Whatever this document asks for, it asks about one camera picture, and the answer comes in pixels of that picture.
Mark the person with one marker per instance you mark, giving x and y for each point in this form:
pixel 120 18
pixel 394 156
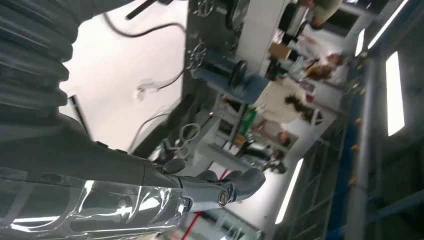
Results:
pixel 284 138
pixel 326 68
pixel 278 99
pixel 326 10

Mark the black office chair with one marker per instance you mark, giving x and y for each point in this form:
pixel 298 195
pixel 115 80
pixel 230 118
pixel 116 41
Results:
pixel 287 18

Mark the dark metal equipment rack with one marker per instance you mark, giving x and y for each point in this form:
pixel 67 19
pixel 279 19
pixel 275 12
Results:
pixel 208 33

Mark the ribbed grey right arm sleeve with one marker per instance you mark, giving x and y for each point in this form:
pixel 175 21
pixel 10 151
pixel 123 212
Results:
pixel 30 66

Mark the grey workbench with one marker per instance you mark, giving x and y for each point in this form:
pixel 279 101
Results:
pixel 218 155

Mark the grey metal pipe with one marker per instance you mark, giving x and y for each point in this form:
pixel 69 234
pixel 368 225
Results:
pixel 362 149

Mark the brown cardboard box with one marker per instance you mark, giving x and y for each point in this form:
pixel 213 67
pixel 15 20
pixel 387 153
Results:
pixel 280 51

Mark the blue steel beam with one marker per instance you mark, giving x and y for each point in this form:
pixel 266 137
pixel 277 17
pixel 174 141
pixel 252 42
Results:
pixel 344 159

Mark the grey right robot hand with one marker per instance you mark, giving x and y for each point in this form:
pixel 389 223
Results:
pixel 82 172

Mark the black flat bar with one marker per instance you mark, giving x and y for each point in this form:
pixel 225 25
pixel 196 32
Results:
pixel 140 9

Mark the green box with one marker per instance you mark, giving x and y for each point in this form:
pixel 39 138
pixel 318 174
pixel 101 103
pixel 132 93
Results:
pixel 248 121

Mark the blue cart with black wheel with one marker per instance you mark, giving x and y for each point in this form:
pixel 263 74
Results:
pixel 245 87

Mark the white ceiling light strip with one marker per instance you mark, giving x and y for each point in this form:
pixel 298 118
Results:
pixel 288 192
pixel 387 23
pixel 395 92
pixel 359 42

